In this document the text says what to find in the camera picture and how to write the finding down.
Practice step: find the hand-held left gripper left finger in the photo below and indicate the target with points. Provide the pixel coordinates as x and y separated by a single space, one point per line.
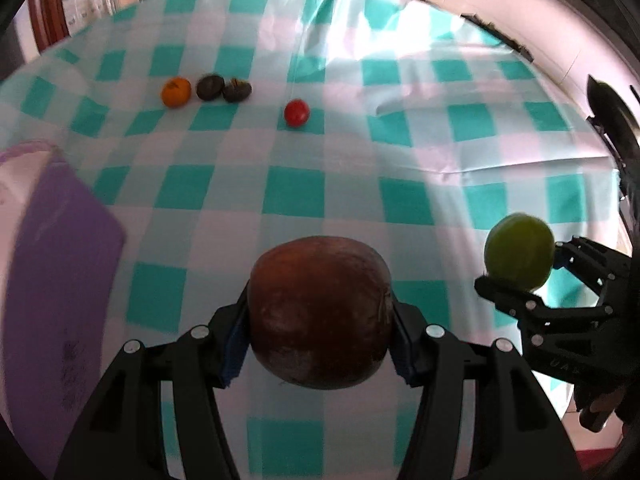
234 345

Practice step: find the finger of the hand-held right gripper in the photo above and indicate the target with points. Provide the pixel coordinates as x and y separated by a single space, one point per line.
515 300
585 260

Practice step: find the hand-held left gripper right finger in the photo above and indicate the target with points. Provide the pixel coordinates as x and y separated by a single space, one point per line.
401 345

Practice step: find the green round fruit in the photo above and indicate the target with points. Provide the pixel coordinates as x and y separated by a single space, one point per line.
520 250

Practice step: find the brown round fruit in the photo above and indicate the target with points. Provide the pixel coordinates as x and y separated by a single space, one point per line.
320 310

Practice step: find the purple plastic basket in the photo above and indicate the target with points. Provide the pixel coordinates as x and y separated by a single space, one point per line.
60 300

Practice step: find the person's right hand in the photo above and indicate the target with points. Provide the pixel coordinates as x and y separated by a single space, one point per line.
597 407

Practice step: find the black curved object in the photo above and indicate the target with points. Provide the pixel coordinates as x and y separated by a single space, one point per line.
612 120

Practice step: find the teal checked tablecloth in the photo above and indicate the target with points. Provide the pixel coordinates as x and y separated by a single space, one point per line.
320 175

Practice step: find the red tomato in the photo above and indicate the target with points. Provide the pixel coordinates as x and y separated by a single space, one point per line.
296 113

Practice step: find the dark purple round fruit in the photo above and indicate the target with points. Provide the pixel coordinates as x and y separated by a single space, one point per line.
237 91
210 88

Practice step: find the orange tangerine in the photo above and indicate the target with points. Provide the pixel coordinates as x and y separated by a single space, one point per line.
176 92

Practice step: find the wooden chair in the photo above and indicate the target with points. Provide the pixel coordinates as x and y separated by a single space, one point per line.
46 5

